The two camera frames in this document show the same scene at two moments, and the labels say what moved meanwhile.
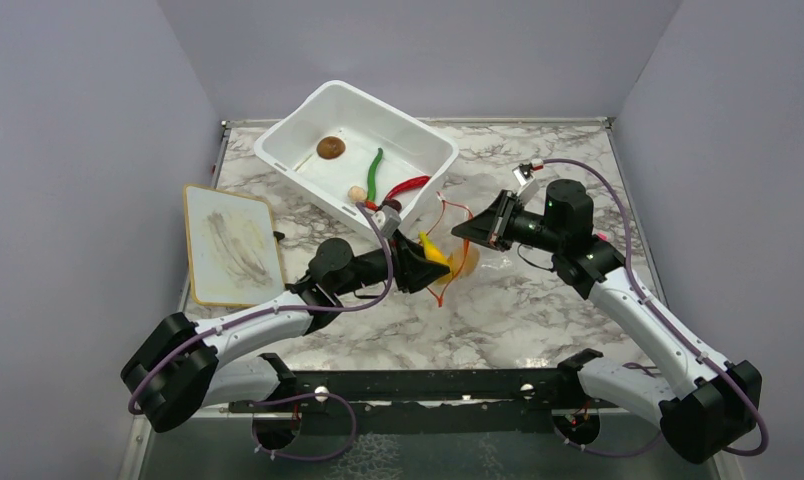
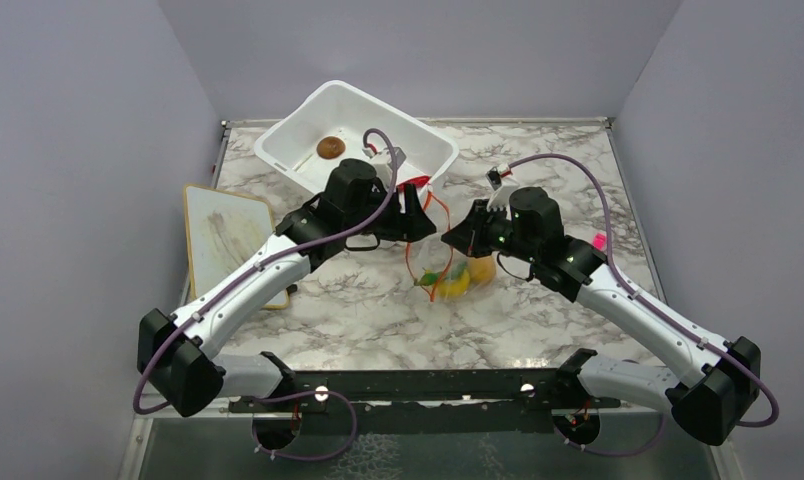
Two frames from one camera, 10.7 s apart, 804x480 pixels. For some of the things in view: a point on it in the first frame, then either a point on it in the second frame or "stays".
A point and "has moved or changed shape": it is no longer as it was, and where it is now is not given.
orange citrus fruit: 462,262 -> 482,269
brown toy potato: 331,147 stays
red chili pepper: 407,184 stays
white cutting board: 234,252 stays
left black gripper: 407,261 -> 413,226
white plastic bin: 348,154 stays
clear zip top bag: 451,228 has moved or changed shape
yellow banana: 431,251 -> 453,288
